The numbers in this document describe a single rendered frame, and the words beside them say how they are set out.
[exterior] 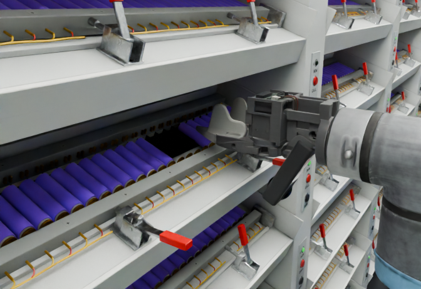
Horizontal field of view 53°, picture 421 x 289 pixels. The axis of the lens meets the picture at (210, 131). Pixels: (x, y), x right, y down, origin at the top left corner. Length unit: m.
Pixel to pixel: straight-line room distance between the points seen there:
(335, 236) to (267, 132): 0.77
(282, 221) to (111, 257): 0.49
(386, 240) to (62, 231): 0.38
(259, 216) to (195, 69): 0.45
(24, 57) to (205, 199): 0.31
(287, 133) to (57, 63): 0.33
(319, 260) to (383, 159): 0.71
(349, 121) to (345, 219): 0.89
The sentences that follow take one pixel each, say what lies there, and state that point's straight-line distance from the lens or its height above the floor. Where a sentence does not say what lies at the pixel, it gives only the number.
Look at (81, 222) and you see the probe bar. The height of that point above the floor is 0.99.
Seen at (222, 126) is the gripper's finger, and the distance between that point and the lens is 0.63.
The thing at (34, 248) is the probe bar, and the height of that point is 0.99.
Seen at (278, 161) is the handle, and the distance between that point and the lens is 0.66.
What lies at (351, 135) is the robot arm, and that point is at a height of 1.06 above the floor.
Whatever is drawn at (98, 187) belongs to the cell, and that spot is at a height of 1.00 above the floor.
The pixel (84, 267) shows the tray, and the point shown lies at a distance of 0.46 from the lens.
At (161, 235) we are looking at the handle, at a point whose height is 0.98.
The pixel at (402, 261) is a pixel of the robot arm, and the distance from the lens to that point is 0.57.
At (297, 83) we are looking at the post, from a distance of 0.80.
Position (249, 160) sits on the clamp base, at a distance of 0.68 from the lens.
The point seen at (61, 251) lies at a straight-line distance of 0.46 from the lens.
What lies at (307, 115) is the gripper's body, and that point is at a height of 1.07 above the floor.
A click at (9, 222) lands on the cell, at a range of 0.48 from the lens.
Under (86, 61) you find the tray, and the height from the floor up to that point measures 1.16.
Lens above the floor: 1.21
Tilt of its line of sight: 17 degrees down
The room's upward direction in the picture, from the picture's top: straight up
